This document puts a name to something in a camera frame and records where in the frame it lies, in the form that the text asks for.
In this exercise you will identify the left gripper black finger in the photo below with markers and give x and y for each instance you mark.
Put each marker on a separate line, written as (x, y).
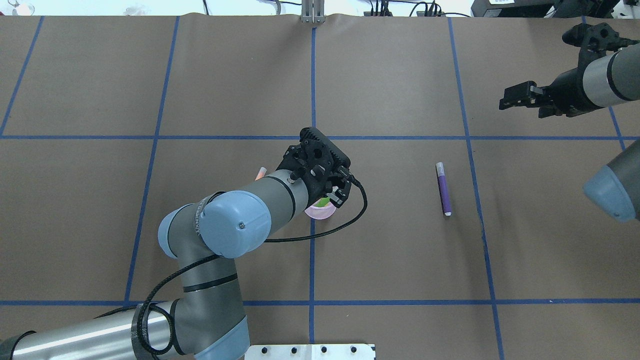
(339, 196)

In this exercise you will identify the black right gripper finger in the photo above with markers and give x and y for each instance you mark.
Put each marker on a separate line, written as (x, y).
(525, 94)

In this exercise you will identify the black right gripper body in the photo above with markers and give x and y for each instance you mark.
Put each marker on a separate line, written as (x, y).
(568, 93)

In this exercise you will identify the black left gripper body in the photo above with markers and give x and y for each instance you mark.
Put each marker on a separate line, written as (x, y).
(318, 192)

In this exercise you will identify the green highlighter pen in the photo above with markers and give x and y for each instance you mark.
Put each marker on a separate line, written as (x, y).
(323, 202)

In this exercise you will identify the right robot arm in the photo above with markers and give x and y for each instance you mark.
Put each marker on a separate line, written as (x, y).
(599, 84)

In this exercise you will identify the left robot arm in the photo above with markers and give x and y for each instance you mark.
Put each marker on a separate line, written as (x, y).
(199, 309)

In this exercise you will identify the pink mesh pen holder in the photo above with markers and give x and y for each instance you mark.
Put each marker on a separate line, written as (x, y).
(318, 213)

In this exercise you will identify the orange highlighter pen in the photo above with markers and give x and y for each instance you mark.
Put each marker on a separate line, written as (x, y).
(261, 173)

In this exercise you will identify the purple highlighter pen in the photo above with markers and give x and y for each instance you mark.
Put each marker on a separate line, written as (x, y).
(444, 193)

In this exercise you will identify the blue tape grid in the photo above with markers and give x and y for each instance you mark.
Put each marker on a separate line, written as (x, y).
(110, 123)

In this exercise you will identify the aluminium frame post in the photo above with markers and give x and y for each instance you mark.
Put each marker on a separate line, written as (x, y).
(313, 11)

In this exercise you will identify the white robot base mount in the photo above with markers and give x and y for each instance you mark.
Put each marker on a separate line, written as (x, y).
(326, 351)

